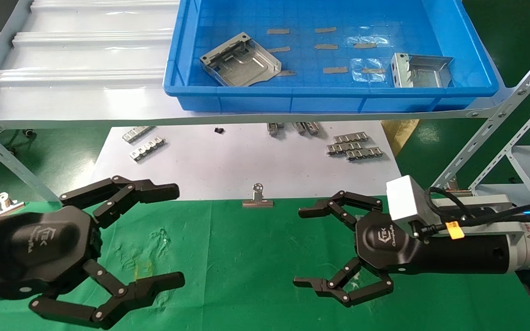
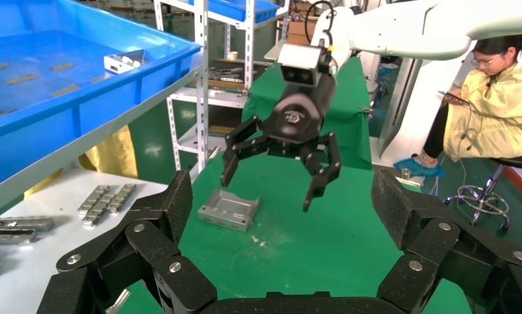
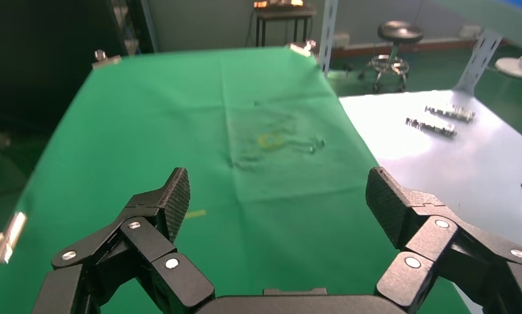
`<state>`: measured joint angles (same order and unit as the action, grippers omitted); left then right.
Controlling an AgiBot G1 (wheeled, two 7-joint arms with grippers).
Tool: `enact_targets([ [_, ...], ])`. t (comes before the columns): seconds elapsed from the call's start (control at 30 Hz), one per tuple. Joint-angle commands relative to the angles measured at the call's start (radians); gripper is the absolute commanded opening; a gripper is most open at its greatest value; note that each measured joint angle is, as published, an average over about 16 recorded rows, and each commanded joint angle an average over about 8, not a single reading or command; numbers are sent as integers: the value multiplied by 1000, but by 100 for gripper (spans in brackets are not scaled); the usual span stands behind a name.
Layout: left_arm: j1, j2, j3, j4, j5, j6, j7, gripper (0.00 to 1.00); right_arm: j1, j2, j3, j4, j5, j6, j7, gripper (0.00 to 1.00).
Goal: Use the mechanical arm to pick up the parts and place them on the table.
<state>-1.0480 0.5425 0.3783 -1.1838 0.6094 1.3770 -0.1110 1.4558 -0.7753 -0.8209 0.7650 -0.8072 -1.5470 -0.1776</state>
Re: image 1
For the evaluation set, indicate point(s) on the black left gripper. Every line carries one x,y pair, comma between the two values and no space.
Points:
39,248

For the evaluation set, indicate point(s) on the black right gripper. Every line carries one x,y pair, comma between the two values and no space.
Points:
430,255

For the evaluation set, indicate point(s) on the large green table cloth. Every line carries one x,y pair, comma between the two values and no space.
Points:
246,257

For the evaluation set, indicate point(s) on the small black clip piece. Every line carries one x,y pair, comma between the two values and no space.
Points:
219,130

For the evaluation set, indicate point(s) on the black caster wheel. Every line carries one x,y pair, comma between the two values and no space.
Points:
29,133

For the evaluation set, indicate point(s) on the large blue plastic bin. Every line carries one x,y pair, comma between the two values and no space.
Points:
320,96

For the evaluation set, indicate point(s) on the grey tape strip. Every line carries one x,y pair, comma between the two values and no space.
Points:
374,71
365,45
279,49
278,31
335,70
325,30
326,46

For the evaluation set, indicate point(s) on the crumpled clear plastic bag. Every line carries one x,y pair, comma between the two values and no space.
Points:
368,64

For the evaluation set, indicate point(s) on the box-shaped sheet metal part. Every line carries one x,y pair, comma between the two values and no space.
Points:
423,73

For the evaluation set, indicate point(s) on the flat slotted sheet metal part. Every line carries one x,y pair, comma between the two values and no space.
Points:
242,64

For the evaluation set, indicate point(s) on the flat clear plastic film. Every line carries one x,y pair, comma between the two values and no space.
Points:
380,40

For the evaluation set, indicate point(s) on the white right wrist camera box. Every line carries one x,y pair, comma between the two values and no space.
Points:
405,197

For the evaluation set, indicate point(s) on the silver metal rail part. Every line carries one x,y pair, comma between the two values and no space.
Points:
274,128
299,128
147,149
343,148
350,137
364,153
313,128
138,134

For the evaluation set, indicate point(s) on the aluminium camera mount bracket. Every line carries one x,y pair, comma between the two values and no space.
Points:
486,202

